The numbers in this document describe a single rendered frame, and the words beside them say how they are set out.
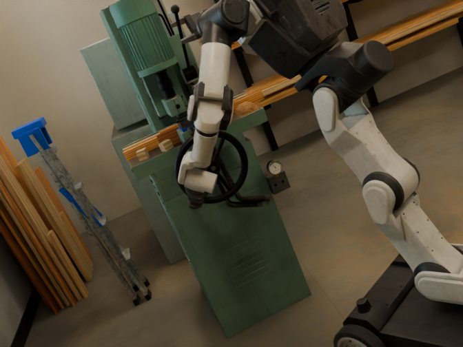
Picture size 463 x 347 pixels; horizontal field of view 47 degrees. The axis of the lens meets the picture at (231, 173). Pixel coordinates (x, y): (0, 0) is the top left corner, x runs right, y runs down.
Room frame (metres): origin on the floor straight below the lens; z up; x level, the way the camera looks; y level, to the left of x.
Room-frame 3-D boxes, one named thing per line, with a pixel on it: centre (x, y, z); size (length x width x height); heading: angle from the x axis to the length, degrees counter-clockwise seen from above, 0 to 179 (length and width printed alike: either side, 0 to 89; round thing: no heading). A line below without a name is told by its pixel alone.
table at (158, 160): (2.21, 0.08, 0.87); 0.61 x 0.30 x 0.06; 99
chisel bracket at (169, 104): (2.34, 0.12, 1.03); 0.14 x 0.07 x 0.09; 9
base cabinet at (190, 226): (2.44, 0.14, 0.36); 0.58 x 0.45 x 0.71; 9
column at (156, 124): (2.60, 0.16, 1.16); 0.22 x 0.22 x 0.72; 9
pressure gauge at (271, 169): (2.15, -0.18, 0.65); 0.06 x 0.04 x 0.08; 99
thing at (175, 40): (2.55, 0.00, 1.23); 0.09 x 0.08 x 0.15; 9
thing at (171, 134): (2.23, 0.11, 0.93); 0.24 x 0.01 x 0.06; 99
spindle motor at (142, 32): (2.32, 0.11, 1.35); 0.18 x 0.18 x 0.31
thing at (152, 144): (2.32, 0.07, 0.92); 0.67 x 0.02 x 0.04; 99
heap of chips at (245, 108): (2.27, -0.17, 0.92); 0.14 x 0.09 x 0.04; 9
